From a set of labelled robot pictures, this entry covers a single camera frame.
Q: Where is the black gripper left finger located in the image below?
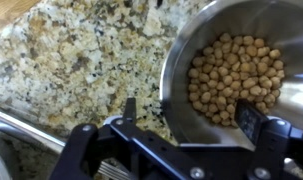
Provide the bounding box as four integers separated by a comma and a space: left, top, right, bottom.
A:
122, 97, 138, 125

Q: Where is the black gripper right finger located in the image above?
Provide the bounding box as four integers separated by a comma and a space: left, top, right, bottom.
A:
234, 99, 270, 145

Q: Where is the pile of chickpeas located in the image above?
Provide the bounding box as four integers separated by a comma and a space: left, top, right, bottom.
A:
187, 32, 286, 128

